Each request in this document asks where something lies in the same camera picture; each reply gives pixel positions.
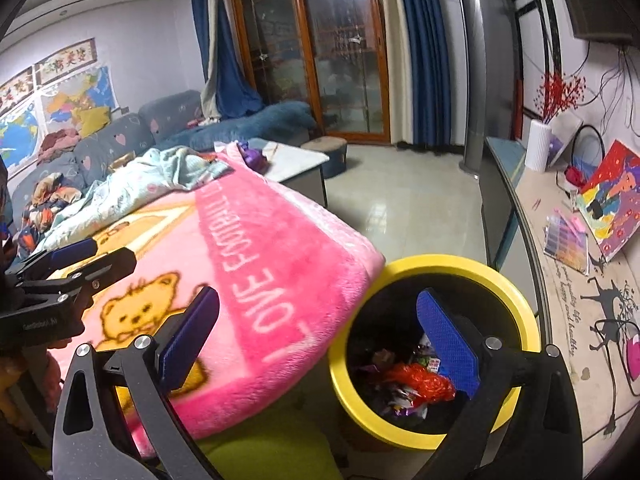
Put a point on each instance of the green fleece clothing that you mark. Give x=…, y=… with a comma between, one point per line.
x=280, y=450

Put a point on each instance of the white picture card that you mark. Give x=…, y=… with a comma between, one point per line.
x=567, y=135

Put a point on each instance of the blue fuzzy throw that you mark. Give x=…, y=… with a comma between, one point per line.
x=280, y=115

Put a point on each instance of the colourful painting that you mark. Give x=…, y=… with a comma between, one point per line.
x=615, y=200

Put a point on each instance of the red plastic wrapper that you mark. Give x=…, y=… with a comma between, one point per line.
x=420, y=380

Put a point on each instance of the light blue patterned quilt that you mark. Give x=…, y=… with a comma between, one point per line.
x=150, y=175

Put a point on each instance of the grey tower air conditioner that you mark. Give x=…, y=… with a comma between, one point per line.
x=480, y=60

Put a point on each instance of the golden snack bag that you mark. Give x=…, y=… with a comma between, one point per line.
x=121, y=161

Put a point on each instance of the yellow cushion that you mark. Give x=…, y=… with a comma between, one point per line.
x=95, y=120

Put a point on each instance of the white ribbed vase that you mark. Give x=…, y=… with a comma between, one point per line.
x=537, y=145

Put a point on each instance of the yellow-rimmed black trash bin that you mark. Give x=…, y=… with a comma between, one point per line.
x=450, y=262

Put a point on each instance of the paint colour palette box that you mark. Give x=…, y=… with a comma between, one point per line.
x=567, y=245

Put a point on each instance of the television cabinet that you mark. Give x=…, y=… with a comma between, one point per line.
x=565, y=310

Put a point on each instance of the colourful pile of clothes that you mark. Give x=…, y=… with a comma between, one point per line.
x=50, y=195

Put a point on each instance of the world map poster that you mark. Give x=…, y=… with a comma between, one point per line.
x=17, y=130

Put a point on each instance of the white-topped coffee table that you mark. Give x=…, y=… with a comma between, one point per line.
x=295, y=157

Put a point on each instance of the pile of mixed wrappers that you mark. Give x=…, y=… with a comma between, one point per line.
x=407, y=410

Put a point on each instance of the framed cross-stitch banner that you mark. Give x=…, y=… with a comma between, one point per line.
x=65, y=60
x=17, y=87

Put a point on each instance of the country map poster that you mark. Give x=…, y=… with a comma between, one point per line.
x=70, y=95

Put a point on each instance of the black hoop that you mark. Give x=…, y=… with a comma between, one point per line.
x=590, y=125

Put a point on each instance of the red berry branches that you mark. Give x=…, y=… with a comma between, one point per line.
x=560, y=92

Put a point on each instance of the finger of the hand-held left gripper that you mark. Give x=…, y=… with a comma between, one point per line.
x=115, y=262
x=72, y=251

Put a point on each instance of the cream curtain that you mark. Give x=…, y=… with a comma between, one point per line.
x=395, y=60
x=214, y=35

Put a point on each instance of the red clothes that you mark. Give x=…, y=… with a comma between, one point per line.
x=60, y=140

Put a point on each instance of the pink printed blanket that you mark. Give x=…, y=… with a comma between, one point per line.
x=300, y=260

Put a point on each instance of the brown-topped stool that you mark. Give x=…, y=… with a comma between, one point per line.
x=325, y=145

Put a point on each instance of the purple plastic bag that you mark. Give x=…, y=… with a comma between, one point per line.
x=252, y=156

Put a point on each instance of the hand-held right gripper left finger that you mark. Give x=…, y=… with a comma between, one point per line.
x=190, y=340

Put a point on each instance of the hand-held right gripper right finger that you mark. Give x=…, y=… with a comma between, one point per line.
x=450, y=340

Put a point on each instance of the wooden glass sliding door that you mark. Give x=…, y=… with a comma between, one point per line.
x=320, y=60

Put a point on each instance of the blue curtain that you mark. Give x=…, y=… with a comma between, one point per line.
x=235, y=85
x=430, y=60

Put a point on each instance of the black television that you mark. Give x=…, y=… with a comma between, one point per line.
x=600, y=0

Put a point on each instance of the blue-grey heart print sofa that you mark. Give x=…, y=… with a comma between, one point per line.
x=125, y=132

